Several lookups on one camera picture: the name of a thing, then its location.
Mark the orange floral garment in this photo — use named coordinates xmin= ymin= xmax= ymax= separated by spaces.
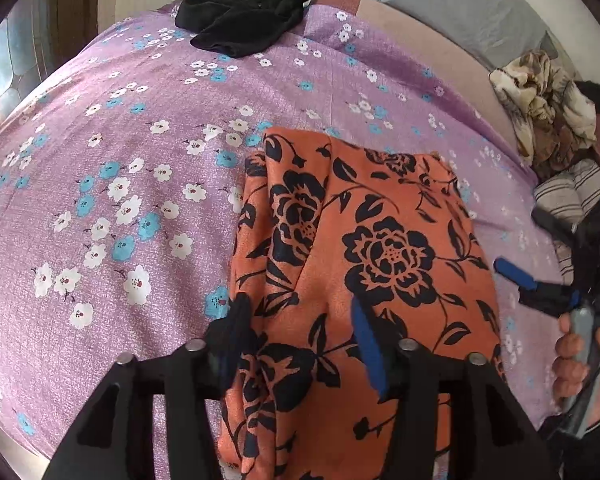
xmin=217 ymin=127 xmax=506 ymax=480

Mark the black cloth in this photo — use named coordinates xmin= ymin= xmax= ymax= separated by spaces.
xmin=175 ymin=0 xmax=320 ymax=59

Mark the person's right hand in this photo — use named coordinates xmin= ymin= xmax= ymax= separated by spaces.
xmin=551 ymin=324 xmax=600 ymax=413

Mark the stained glass window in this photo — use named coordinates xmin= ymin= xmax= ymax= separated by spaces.
xmin=0 ymin=0 xmax=56 ymax=136

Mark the striped cloth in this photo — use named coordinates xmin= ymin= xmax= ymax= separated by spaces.
xmin=532 ymin=157 xmax=600 ymax=281

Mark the grey pillow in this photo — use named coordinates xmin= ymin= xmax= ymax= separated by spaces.
xmin=370 ymin=0 xmax=561 ymax=73

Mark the beige brown printed blanket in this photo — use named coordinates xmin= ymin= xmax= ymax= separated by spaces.
xmin=489 ymin=50 xmax=600 ymax=181

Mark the purple floral bedsheet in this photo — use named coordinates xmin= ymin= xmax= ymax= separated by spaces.
xmin=0 ymin=0 xmax=568 ymax=476

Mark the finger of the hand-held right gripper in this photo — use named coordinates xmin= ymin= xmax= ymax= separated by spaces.
xmin=494 ymin=256 xmax=581 ymax=313
xmin=531 ymin=208 xmax=581 ymax=246

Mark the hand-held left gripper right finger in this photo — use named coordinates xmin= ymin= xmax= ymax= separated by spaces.
xmin=351 ymin=296 xmax=551 ymax=480

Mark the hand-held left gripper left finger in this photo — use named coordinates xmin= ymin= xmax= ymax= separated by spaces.
xmin=40 ymin=292 xmax=253 ymax=480

